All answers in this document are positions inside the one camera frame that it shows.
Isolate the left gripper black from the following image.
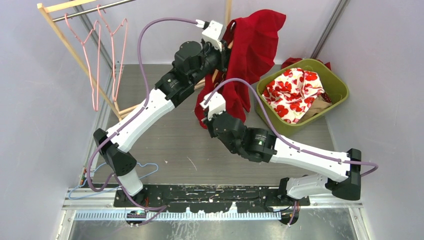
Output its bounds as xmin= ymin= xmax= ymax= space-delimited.
xmin=188 ymin=37 xmax=234 ymax=85

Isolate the red garment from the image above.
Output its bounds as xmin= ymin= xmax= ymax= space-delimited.
xmin=194 ymin=9 xmax=287 ymax=129

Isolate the poppy print white skirt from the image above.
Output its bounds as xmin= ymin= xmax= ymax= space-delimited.
xmin=261 ymin=67 xmax=325 ymax=124

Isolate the tan brown skirt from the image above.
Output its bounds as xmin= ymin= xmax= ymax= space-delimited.
xmin=298 ymin=95 xmax=333 ymax=124

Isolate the blue wire hanger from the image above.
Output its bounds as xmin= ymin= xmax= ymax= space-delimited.
xmin=67 ymin=161 xmax=160 ymax=201

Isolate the red polka dot skirt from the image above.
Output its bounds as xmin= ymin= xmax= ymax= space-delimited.
xmin=320 ymin=92 xmax=332 ymax=104

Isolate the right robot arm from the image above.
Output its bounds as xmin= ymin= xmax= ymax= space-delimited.
xmin=202 ymin=112 xmax=362 ymax=206

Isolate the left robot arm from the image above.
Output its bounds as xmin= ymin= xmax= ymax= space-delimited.
xmin=93 ymin=40 xmax=231 ymax=207

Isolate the crumpled red cloth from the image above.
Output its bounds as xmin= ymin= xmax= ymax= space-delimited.
xmin=281 ymin=57 xmax=332 ymax=71

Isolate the green plastic laundry basket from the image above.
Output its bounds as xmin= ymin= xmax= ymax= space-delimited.
xmin=255 ymin=58 xmax=349 ymax=137

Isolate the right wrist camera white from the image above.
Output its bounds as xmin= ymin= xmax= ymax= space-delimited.
xmin=199 ymin=92 xmax=226 ymax=121

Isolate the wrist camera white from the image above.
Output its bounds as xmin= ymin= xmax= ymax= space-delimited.
xmin=195 ymin=19 xmax=224 ymax=52
xmin=199 ymin=92 xmax=226 ymax=121

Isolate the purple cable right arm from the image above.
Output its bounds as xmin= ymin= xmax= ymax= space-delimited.
xmin=203 ymin=78 xmax=379 ymax=228

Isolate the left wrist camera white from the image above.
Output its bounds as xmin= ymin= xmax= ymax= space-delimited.
xmin=195 ymin=19 xmax=224 ymax=52

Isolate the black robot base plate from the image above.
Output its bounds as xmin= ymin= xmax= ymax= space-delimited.
xmin=133 ymin=184 xmax=294 ymax=214

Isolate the metal clothes rail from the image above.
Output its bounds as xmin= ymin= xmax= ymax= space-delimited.
xmin=66 ymin=0 xmax=135 ymax=19

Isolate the aluminium corner rail right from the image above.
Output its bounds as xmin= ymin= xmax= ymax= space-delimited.
xmin=310 ymin=0 xmax=350 ymax=59

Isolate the aluminium floor rail front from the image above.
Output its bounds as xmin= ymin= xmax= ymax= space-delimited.
xmin=61 ymin=185 xmax=364 ymax=222

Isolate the wooden clothes rack frame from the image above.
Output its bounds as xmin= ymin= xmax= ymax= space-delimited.
xmin=37 ymin=0 xmax=233 ymax=121

